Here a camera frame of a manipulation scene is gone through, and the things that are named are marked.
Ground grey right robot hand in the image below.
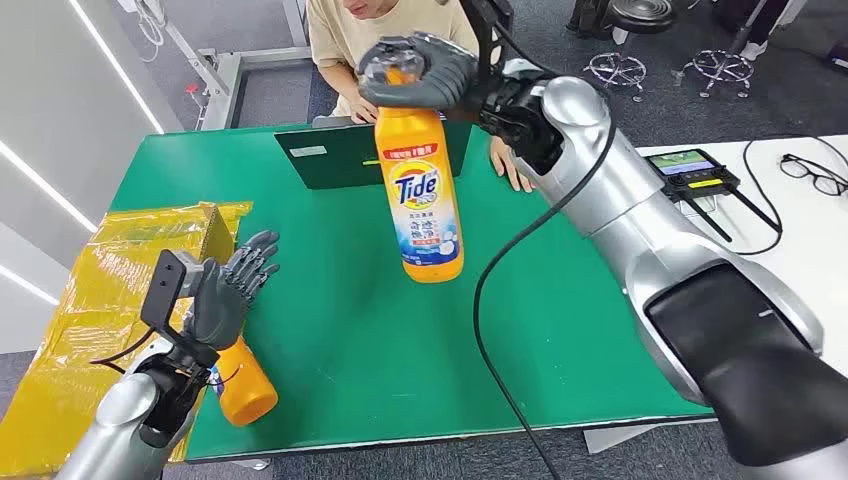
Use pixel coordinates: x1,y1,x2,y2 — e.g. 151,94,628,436
356,31,480,113

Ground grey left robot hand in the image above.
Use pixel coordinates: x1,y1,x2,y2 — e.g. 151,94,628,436
182,229,282,352

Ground orange Tide detergent bottle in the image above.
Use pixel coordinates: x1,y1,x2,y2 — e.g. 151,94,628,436
374,66,466,285

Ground orange detergent bottle lying down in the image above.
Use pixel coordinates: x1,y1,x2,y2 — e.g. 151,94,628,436
210,335,280,428

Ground person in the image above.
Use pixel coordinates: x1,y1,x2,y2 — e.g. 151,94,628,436
305,0,535,194

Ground person's hand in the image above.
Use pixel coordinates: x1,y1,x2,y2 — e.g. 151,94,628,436
489,135,535,194
349,95,379,126

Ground dark green laptop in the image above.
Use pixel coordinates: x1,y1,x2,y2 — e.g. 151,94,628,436
273,121,473,191

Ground yellow taped cardboard box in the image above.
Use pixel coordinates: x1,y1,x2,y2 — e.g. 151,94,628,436
0,201,254,478

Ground green table mat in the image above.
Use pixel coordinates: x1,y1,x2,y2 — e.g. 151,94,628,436
109,123,715,463

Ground black round stool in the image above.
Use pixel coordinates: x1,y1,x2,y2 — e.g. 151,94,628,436
582,0,678,103

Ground black handheld remote controller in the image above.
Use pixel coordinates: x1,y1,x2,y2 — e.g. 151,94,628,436
645,148,783,244

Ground chrome chair base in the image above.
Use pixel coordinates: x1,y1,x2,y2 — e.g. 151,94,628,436
672,26,757,101

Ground black eyeglasses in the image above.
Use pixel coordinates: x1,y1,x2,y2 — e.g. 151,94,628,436
779,152,848,198

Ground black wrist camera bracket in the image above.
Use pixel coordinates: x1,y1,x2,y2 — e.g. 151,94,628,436
459,0,515,111
140,249,189,343

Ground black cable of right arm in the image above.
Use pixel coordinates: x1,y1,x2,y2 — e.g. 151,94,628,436
472,99,619,480

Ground grey metal frame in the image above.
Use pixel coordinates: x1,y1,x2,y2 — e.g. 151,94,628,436
119,0,314,132

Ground thin black cable on desk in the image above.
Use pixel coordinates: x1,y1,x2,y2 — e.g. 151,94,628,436
728,135,848,257

